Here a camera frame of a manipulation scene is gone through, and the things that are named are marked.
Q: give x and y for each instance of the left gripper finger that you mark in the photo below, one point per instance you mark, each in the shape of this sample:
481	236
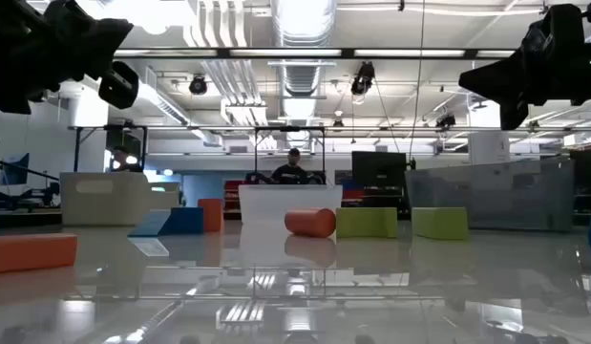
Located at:
97	64
106	34

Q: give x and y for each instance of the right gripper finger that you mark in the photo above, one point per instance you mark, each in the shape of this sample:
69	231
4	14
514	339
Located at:
500	69
500	91

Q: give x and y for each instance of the green rectangular block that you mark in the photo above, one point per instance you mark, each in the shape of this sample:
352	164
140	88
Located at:
439	223

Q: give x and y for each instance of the blue wedge block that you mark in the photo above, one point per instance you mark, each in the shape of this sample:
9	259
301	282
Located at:
185	221

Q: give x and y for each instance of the green arch block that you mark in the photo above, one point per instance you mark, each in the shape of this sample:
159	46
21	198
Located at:
366	222

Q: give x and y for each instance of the small orange block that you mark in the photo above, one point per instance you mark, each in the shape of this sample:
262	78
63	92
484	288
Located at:
211	215

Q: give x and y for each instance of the long orange rectangular block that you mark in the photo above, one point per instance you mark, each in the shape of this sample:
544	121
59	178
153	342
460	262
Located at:
32	253

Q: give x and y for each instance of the orange cylinder block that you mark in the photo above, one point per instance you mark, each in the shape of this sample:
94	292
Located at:
309	222

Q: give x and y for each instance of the black background robot arm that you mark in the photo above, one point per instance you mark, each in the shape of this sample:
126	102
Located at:
37	193

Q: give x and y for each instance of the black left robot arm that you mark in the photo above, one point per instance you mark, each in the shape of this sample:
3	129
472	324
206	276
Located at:
8	57

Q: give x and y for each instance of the white column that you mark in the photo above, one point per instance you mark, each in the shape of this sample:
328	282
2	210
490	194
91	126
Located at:
488	148

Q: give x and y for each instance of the black track spotlight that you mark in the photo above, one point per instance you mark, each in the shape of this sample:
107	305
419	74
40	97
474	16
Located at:
445	121
363	79
198	86

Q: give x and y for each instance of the grey transparent plastic bin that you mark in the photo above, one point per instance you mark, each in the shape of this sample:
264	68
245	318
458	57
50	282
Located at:
491	191

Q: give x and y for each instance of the blue-screen monitor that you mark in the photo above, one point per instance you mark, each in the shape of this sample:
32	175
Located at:
15	172

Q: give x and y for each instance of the white opaque plastic bin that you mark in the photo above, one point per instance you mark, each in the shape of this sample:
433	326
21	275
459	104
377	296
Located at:
104	200

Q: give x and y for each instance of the black monitor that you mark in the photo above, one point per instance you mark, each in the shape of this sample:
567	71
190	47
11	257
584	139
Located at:
378	169

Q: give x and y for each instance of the black beam with light strips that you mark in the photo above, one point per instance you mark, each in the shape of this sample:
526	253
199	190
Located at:
347	53

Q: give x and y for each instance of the red storage shelf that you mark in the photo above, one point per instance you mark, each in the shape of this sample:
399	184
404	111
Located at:
233	191

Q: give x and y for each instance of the translucent white plastic bin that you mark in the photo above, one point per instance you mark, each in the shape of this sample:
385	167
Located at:
276	203

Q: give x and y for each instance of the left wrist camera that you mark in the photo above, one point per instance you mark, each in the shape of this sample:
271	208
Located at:
118	86

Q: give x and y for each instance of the white rectangular duct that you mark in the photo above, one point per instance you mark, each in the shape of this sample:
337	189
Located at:
161	105

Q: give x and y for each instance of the black workstation frame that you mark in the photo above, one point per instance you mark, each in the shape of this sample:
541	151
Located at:
77	148
290	128

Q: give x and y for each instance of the silver round ventilation duct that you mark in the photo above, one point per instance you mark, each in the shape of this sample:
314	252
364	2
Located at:
302	76

